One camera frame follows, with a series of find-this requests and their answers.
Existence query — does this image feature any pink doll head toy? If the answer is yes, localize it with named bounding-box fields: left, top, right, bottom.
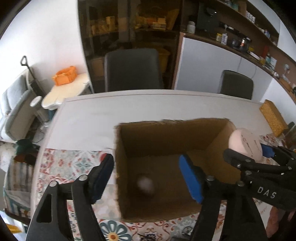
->
left=228, top=128, right=263, bottom=162

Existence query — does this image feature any silver round metal disc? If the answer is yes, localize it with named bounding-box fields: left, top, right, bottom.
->
left=137, top=176, right=155, bottom=195

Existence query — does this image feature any person's hand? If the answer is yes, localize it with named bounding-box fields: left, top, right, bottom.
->
left=266, top=206, right=285, bottom=238

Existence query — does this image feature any woven yellow tissue box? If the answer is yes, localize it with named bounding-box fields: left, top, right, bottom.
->
left=259, top=99, right=288, bottom=137

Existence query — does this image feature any striped fabric chair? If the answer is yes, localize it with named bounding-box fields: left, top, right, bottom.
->
left=3, top=154, right=36, bottom=225

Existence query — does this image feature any patterned floral table runner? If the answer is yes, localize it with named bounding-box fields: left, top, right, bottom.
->
left=30, top=133, right=287, bottom=241

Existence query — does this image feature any right dark dining chair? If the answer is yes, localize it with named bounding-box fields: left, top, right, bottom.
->
left=218, top=70, right=254, bottom=100

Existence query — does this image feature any dark dining chair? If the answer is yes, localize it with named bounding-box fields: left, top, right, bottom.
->
left=104, top=48, right=164, bottom=92
left=218, top=70, right=254, bottom=100

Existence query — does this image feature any brown cardboard box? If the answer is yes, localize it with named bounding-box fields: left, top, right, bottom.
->
left=115, top=118, right=240, bottom=222

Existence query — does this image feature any white lower cabinet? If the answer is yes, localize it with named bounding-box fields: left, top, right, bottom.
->
left=173, top=37, right=275, bottom=102

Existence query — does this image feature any grey sofa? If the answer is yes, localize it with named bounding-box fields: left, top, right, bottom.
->
left=1, top=70, right=36, bottom=143

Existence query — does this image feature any white cylindrical fan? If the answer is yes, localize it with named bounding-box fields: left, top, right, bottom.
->
left=30, top=96, right=50, bottom=124

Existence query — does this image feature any cream side table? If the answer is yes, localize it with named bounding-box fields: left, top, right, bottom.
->
left=42, top=73, right=92, bottom=110

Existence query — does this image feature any upright vacuum cleaner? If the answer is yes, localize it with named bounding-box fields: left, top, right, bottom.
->
left=20, top=56, right=45, bottom=97

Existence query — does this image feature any orange plastic crate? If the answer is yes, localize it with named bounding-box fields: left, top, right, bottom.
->
left=52, top=66, right=77, bottom=86

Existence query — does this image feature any left dark dining chair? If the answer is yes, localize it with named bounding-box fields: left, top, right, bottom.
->
left=104, top=48, right=164, bottom=92

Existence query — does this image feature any dark glass display cabinet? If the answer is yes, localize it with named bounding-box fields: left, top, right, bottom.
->
left=77, top=1, right=184, bottom=93

